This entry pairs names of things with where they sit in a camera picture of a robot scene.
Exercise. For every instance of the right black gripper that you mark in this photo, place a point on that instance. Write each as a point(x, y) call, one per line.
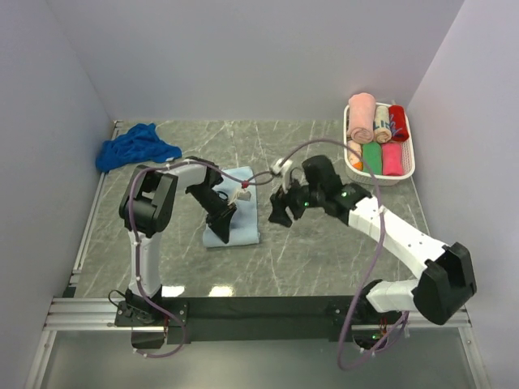
point(280, 202)

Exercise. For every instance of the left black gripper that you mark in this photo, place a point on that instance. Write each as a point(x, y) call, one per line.
point(221, 220)

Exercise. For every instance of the light blue towel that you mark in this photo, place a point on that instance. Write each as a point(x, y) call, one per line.
point(244, 228)

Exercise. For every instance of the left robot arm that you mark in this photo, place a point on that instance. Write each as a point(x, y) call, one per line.
point(146, 209)

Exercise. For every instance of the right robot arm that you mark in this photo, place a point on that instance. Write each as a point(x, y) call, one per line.
point(444, 277)

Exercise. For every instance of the white plastic basket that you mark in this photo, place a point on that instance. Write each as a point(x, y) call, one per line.
point(408, 161)

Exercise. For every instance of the cream orange rolled towel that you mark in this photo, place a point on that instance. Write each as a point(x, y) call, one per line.
point(354, 154)

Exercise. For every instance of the green rolled towel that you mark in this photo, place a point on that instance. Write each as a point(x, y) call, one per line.
point(372, 158)

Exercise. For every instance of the dark blue crumpled towel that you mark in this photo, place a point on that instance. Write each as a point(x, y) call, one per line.
point(140, 144)

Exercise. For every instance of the magenta rolled towel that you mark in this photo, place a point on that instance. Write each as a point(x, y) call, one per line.
point(392, 159)

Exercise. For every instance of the beige rolled towel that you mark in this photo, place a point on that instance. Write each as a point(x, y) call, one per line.
point(382, 124)

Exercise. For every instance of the pink rolled towel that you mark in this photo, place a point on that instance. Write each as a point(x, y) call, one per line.
point(361, 117)

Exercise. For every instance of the red rolled towel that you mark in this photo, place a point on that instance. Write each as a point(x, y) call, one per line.
point(398, 123)

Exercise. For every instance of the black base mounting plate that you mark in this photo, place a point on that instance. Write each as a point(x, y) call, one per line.
point(246, 318)

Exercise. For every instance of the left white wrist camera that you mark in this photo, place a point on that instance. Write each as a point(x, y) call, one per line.
point(241, 193)

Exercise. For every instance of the aluminium rail frame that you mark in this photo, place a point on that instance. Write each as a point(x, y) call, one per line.
point(98, 314)

